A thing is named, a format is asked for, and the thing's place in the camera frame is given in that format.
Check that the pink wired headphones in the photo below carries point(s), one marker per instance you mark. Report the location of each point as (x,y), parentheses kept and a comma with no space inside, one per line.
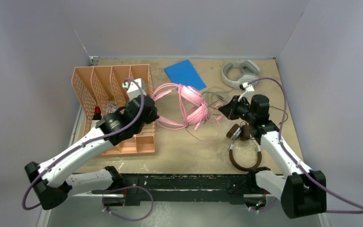
(194,110)

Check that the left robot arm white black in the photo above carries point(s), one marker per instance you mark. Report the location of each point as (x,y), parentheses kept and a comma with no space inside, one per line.
(54,180)

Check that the brown on-ear headphones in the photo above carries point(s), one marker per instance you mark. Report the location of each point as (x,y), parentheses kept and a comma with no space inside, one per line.
(245,154)

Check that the blue notebook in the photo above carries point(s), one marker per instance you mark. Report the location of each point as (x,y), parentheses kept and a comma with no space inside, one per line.
(184,73)

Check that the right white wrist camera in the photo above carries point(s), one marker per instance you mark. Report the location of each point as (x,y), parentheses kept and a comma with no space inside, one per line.
(247,90)

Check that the red black stamp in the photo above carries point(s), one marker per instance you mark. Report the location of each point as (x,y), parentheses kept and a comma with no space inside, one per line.
(97,114)

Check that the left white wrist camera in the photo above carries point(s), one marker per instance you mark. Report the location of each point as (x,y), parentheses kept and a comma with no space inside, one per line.
(133,89)

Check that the grey over-ear headphones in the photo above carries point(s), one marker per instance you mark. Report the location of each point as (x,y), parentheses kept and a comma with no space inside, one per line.
(249,71)

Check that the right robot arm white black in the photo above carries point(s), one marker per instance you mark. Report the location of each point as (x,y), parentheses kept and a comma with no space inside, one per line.
(300,189)

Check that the black base frame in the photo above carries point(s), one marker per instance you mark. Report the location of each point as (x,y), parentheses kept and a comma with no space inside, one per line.
(235,189)

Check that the clear ruler pack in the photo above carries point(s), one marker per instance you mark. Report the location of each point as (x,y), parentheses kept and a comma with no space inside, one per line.
(111,107)

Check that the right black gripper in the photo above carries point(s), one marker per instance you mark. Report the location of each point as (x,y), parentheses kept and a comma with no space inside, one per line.
(232,107)

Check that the peach plastic desk organizer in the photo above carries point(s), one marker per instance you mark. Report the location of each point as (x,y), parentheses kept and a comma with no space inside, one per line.
(99,86)

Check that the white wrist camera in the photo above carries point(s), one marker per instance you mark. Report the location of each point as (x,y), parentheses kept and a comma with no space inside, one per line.
(247,90)
(133,89)

